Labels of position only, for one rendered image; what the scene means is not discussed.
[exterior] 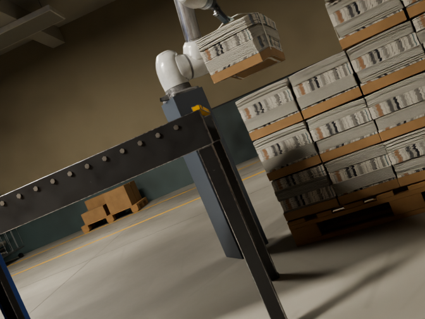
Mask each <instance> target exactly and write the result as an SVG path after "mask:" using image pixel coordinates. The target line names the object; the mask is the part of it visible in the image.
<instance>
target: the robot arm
mask: <svg viewBox="0 0 425 319"><path fill-rule="evenodd" d="M174 2H175V6H176V10H177V13H178V17H179V20H180V24H181V27H182V31H183V35H184V38H185V43H184V45H183V54H177V52H175V51H171V50H167V51H164V52H162V53H161V54H159V55H158V56H157V57H156V71H157V75H158V78H159V81H160V83H161V85H162V87H163V89H164V91H165V93H166V95H165V96H163V97H161V98H160V101H161V102H163V104H164V103H166V102H167V101H168V100H170V99H171V98H172V97H174V96H177V95H179V94H183V93H185V92H188V91H191V90H194V89H197V88H199V86H195V87H192V86H191V85H190V83H189V80H191V79H193V78H197V77H201V76H203V75H205V74H208V73H209V71H208V69H207V66H206V65H205V62H204V59H203V57H202V55H201V52H200V51H199V49H198V47H197V45H198V44H197V45H196V41H197V40H199V39H201V38H202V36H201V33H200V29H199V24H198V21H197V17H196V14H195V10H194V9H197V8H199V9H211V10H213V11H214V14H213V15H214V16H215V17H216V18H218V19H219V20H220V21H221V22H222V23H223V24H226V23H228V22H232V21H233V20H234V18H232V17H230V16H226V15H225V14H224V13H223V11H222V10H221V8H220V6H219V5H218V3H217V1H216V0H174ZM217 7H218V8H217Z"/></svg>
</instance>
